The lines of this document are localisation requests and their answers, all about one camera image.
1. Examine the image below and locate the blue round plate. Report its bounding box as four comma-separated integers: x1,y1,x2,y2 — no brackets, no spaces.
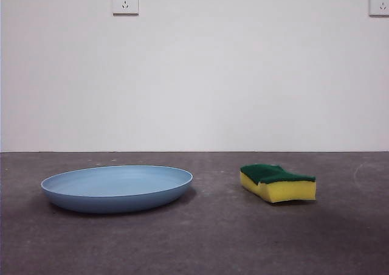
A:
40,164,194,214

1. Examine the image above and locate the yellow sponge with green scourer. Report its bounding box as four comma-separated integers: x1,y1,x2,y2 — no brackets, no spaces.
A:
239,164,317,205

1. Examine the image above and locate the white wall socket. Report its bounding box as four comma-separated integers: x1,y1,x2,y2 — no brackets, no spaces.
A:
112,0,140,16
368,0,389,17

